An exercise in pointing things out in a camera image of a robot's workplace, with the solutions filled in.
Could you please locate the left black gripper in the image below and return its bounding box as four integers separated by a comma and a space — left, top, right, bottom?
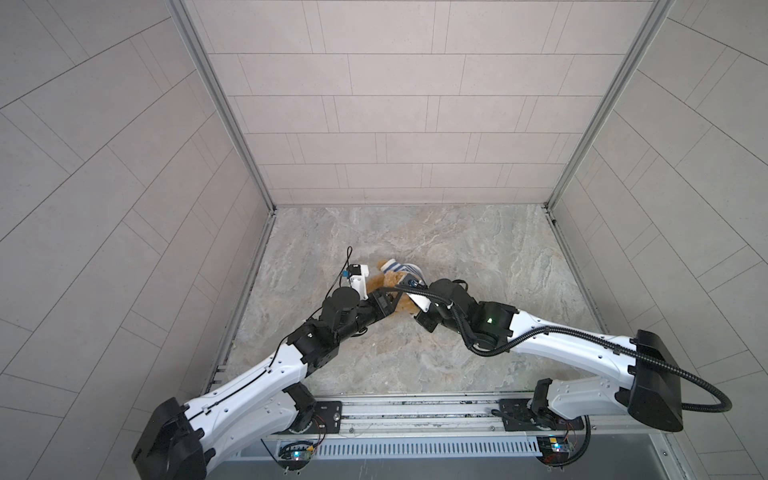
329, 290, 403, 347

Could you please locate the brown teddy bear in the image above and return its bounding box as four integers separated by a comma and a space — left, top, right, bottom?
365, 260, 421, 316

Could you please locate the blue white striped knit sweater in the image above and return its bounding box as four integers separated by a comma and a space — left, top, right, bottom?
378, 259, 426, 288

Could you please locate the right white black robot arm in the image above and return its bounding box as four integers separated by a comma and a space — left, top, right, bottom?
403, 279, 683, 432

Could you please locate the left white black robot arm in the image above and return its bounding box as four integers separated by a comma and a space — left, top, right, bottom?
131, 287, 400, 479

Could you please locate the white ventilation grille strip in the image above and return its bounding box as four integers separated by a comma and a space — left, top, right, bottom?
312, 436, 543, 460

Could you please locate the left small circuit board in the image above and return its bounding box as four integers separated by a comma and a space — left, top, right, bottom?
278, 440, 317, 463

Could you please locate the small circuit board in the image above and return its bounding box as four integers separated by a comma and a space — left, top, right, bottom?
536, 436, 572, 465
278, 440, 317, 463

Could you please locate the right small circuit board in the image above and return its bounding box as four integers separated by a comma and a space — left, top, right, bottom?
536, 436, 572, 465

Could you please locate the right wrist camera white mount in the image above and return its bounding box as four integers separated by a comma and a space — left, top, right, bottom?
398, 272, 433, 313

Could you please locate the black corrugated cable conduit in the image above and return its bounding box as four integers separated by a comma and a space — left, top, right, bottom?
386, 284, 733, 414

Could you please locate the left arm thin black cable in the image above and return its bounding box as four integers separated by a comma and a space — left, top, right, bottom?
191, 245, 355, 415

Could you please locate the aluminium mounting rail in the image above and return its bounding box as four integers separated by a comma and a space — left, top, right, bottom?
167, 392, 670, 443

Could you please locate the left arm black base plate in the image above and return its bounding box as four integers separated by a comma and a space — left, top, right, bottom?
286, 401, 343, 435

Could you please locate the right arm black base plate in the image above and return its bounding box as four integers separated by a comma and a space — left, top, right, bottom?
491, 399, 585, 432

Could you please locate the right aluminium corner post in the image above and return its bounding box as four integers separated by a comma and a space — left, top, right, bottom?
544, 0, 675, 217

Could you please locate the aluminium corner post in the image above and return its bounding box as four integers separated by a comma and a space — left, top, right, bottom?
544, 0, 675, 217
166, 0, 277, 216

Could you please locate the left aluminium corner post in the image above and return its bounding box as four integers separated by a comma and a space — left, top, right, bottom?
166, 0, 277, 216

